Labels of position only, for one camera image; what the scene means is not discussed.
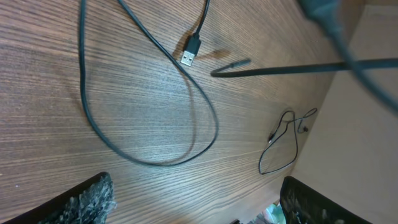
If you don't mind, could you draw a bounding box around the black usb cable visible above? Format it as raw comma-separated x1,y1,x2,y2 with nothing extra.
257,107,318,175
180,0,398,114

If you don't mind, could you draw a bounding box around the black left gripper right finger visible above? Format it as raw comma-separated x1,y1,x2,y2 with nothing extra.
280,176,371,224

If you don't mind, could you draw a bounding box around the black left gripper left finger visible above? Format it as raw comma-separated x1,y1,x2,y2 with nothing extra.
7,172,116,224

